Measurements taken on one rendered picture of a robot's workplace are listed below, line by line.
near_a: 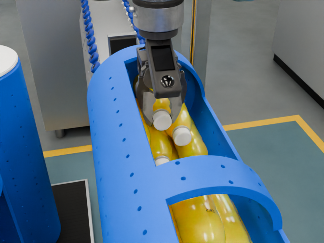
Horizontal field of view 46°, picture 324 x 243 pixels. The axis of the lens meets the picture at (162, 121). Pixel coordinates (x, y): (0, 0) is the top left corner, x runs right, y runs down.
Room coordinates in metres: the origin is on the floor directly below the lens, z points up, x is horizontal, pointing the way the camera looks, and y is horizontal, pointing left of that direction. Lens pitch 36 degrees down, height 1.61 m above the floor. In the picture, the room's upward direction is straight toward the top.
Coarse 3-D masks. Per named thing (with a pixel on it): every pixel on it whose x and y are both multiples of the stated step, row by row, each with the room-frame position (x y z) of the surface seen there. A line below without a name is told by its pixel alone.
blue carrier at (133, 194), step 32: (128, 64) 0.80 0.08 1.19; (96, 96) 0.68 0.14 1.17; (128, 96) 0.61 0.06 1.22; (192, 96) 0.83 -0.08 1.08; (96, 128) 0.59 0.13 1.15; (128, 128) 0.52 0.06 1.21; (96, 160) 0.52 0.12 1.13; (128, 160) 0.44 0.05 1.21; (192, 160) 0.41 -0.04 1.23; (224, 160) 0.42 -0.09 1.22; (128, 192) 0.38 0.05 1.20; (160, 192) 0.36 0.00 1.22; (192, 192) 0.35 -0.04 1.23; (224, 192) 0.36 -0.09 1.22; (256, 192) 0.37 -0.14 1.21; (128, 224) 0.33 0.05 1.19; (160, 224) 0.31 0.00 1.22; (256, 224) 0.44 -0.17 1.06
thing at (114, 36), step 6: (108, 36) 1.20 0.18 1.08; (114, 36) 1.20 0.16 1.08; (120, 36) 1.20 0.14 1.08; (126, 36) 1.21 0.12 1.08; (132, 36) 1.21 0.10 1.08; (108, 42) 1.20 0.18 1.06; (114, 42) 1.18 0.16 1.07; (120, 42) 1.19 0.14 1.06; (126, 42) 1.19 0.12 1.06; (132, 42) 1.20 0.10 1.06; (108, 48) 1.20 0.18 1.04; (114, 48) 1.18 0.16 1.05; (120, 48) 1.19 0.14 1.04
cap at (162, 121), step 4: (160, 112) 0.63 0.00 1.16; (164, 112) 0.64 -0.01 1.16; (156, 116) 0.63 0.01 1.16; (160, 116) 0.62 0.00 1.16; (164, 116) 0.62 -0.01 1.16; (168, 116) 0.63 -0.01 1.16; (156, 120) 0.62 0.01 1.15; (160, 120) 0.62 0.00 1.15; (164, 120) 0.62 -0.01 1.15; (168, 120) 0.63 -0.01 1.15; (156, 124) 0.62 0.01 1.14; (160, 124) 0.62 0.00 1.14; (164, 124) 0.62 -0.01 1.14; (168, 124) 0.63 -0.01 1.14; (156, 128) 0.62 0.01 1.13; (160, 128) 0.62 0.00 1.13; (164, 128) 0.62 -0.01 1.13
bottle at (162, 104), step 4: (136, 76) 0.79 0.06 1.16; (136, 80) 0.78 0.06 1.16; (136, 96) 0.73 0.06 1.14; (156, 100) 0.67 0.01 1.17; (160, 100) 0.67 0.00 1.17; (164, 100) 0.67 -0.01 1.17; (168, 100) 0.68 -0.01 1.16; (156, 104) 0.66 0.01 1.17; (160, 104) 0.66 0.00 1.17; (164, 104) 0.66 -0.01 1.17; (168, 104) 0.67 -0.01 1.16; (140, 108) 0.69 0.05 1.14; (156, 108) 0.65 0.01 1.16; (160, 108) 0.65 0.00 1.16; (164, 108) 0.65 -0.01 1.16; (168, 108) 0.66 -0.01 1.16; (156, 112) 0.64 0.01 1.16; (168, 112) 0.65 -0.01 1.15; (152, 116) 0.64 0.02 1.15
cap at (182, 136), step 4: (180, 128) 0.65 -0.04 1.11; (184, 128) 0.65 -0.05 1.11; (176, 132) 0.64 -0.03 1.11; (180, 132) 0.63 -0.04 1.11; (184, 132) 0.63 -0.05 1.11; (188, 132) 0.64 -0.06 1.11; (176, 136) 0.63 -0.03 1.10; (180, 136) 0.63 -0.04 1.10; (184, 136) 0.63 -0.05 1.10; (188, 136) 0.63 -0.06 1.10; (176, 140) 0.63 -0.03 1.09; (180, 140) 0.63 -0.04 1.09; (184, 140) 0.63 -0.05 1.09; (188, 140) 0.64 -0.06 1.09; (176, 144) 0.63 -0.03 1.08; (180, 144) 0.63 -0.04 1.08; (184, 144) 0.63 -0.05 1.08
